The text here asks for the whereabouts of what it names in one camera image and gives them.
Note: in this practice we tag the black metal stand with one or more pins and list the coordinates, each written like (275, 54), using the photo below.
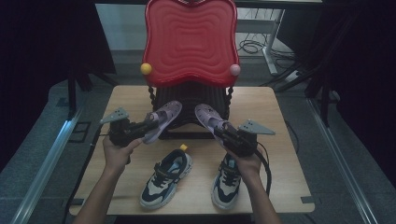
(72, 93)
(325, 105)

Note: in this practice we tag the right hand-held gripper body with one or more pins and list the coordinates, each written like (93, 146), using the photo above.
(241, 141)

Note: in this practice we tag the person's left hand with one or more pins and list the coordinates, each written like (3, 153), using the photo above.
(118, 155)

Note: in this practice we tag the navy and white sneaker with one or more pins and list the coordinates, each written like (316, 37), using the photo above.
(165, 180)
(227, 186)

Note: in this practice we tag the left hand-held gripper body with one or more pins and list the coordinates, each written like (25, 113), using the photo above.
(121, 133)

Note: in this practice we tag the black curtain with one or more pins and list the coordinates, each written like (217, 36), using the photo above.
(37, 46)
(358, 62)

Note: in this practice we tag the white power strip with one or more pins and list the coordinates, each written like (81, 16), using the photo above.
(292, 75)

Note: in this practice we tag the purple translucent sandal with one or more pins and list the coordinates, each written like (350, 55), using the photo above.
(166, 113)
(207, 116)

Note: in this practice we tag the black tape strip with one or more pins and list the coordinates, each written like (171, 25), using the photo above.
(307, 200)
(76, 202)

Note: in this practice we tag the person's right hand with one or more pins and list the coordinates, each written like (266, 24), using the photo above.
(249, 165)

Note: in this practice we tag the aluminium floor rail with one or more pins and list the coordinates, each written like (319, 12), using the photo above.
(339, 161)
(46, 168)

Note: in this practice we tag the white metal desk frame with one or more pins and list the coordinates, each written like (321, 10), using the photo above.
(274, 40)

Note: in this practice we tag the black and red shoe rack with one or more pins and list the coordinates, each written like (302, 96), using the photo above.
(190, 40)

